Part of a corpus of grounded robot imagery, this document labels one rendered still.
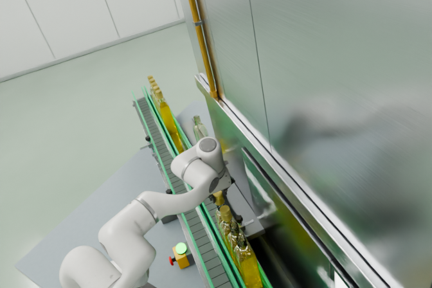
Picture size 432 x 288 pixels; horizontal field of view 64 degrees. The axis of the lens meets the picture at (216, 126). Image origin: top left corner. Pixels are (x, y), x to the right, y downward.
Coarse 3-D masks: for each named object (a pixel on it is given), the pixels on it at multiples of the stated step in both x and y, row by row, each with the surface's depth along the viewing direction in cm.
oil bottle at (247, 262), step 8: (248, 248) 109; (240, 256) 108; (248, 256) 109; (240, 264) 110; (248, 264) 110; (256, 264) 112; (240, 272) 117; (248, 272) 113; (256, 272) 114; (248, 280) 115; (256, 280) 117
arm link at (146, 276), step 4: (112, 260) 102; (116, 264) 99; (116, 268) 98; (148, 268) 114; (120, 272) 98; (148, 272) 113; (144, 276) 106; (148, 276) 112; (140, 280) 101; (144, 280) 106; (136, 284) 99; (140, 284) 102; (144, 284) 108
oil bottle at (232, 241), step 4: (240, 232) 115; (228, 236) 115; (228, 240) 116; (232, 240) 113; (236, 240) 113; (232, 244) 113; (236, 244) 113; (232, 248) 114; (232, 252) 119; (236, 260) 118; (236, 264) 122
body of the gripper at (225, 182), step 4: (224, 172) 107; (228, 172) 109; (224, 176) 108; (228, 176) 109; (220, 180) 108; (224, 180) 110; (228, 180) 111; (220, 184) 110; (224, 184) 112; (228, 184) 113; (216, 188) 111; (220, 188) 112; (224, 188) 114; (212, 192) 112
